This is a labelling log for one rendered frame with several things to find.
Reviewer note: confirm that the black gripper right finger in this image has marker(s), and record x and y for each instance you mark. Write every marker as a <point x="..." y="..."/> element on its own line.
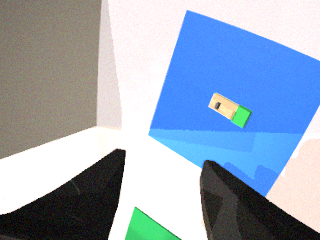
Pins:
<point x="234" y="211"/>

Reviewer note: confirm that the blue flat square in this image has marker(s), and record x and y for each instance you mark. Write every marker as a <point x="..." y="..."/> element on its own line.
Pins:
<point x="280" y="86"/>

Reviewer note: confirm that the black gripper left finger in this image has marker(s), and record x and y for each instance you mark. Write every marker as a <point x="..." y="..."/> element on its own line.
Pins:
<point x="83" y="208"/>

